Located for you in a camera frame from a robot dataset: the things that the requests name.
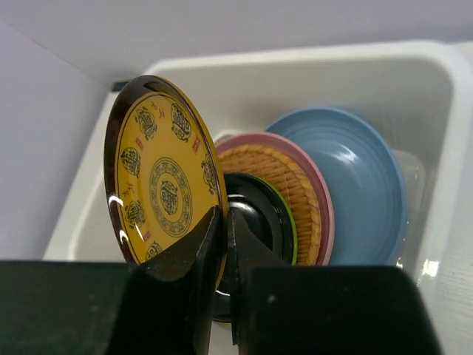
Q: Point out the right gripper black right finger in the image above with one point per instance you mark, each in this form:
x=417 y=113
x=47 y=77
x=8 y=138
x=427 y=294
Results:
x=261 y=296

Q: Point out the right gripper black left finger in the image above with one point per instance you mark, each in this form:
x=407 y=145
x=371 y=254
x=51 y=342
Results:
x=168 y=301

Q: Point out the black round plate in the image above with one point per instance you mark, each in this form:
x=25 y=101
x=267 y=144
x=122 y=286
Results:
x=260 y=206

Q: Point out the lime green round plate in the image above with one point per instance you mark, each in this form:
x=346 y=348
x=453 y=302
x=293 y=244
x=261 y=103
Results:
x=290 y=243

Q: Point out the orange woven round plate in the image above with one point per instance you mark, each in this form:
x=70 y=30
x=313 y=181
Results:
x=284 y=174

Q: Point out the pink round plate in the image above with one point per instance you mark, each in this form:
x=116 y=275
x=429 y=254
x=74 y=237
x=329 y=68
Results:
x=312 y=172

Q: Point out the brown gold patterned plate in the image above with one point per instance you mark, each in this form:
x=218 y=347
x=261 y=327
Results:
x=160 y=168

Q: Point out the blue round plate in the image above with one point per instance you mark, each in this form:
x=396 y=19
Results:
x=364 y=179

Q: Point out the white plastic bin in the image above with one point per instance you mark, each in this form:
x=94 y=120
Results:
x=417 y=94

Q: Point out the left blue corner label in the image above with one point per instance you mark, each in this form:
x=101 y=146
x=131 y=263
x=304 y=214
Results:
x=118 y=86

